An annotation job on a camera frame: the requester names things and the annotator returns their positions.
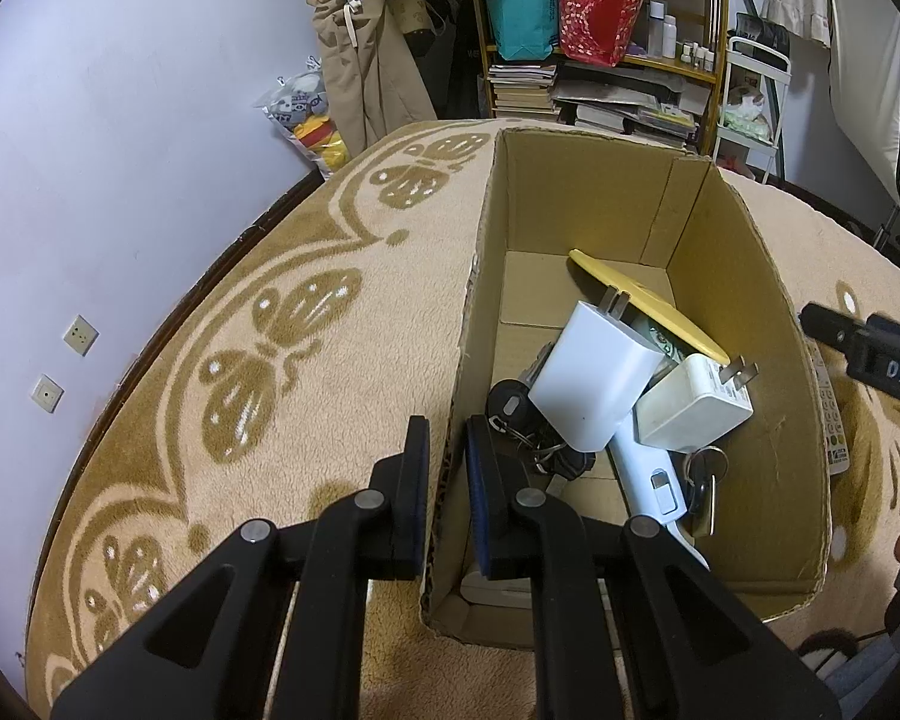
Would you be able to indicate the red patterned gift bag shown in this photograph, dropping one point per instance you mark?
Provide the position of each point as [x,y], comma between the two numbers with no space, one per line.
[596,19]

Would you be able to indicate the beige hanging coat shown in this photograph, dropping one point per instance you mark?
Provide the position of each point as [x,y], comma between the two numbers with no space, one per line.
[360,75]

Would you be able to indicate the black hanging garment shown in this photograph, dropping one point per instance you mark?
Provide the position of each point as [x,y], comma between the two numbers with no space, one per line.
[450,67]

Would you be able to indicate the grey blue cloth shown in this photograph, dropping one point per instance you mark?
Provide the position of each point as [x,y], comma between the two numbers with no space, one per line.
[855,671]

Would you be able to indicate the neat stack of books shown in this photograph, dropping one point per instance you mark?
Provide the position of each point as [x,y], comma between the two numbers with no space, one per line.
[521,90]

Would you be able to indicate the tall white bottle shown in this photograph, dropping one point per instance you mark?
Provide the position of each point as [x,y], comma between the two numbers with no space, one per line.
[657,26]

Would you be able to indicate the white remote control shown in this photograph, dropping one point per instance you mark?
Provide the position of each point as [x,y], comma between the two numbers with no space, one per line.
[832,427]

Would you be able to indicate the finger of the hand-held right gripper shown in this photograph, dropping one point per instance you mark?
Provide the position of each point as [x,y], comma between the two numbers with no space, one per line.
[829,326]

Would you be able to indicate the large white wall charger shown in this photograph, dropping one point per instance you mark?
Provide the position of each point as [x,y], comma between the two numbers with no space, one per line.
[592,375]

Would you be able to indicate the light blue handheld device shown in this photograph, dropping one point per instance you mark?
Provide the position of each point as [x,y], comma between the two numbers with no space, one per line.
[649,480]

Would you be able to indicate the cream padded folding chair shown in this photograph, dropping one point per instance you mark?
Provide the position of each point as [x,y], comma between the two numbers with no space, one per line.
[870,75]

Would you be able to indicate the white object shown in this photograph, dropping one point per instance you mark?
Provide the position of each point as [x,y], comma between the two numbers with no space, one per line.
[495,586]

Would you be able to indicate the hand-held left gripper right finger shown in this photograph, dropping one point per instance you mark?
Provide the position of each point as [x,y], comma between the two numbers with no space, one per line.
[476,510]

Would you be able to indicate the black printed bag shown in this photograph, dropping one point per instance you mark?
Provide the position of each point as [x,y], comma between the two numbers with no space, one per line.
[761,31]

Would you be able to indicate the clear bag of plush toys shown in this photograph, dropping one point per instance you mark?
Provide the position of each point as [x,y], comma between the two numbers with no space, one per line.
[304,124]

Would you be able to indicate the brown cardboard box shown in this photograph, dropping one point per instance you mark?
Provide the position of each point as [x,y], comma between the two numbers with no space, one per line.
[735,277]

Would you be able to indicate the tan printed tote bag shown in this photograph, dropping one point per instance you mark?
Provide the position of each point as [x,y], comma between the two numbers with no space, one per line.
[412,7]

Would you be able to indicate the wooden shelf rack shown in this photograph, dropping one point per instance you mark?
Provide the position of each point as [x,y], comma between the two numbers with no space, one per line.
[667,67]

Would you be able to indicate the key bunch with black fobs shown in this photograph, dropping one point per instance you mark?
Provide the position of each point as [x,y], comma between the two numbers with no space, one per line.
[510,405]

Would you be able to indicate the teal shopping bag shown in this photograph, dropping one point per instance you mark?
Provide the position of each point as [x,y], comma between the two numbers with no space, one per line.
[521,15]

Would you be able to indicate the short white bottle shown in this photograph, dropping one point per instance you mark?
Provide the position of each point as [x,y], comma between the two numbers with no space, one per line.
[670,37]

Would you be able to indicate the small white wall charger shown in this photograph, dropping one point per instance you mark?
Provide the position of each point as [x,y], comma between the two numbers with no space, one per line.
[690,405]

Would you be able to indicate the white metal cart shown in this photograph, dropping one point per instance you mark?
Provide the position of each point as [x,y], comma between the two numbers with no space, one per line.
[757,52]

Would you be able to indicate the messy pile of books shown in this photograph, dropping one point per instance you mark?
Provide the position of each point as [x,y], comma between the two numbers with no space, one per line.
[630,109]

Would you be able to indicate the yellow oval lid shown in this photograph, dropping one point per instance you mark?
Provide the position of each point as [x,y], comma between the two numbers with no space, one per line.
[682,326]

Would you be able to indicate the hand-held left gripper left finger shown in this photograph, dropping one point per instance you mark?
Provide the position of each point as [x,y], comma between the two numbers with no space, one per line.
[418,510]

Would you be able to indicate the white wall socket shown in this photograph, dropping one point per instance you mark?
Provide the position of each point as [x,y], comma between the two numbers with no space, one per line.
[47,394]
[79,335]

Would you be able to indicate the pale green pack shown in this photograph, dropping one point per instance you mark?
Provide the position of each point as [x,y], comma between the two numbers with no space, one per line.
[742,125]

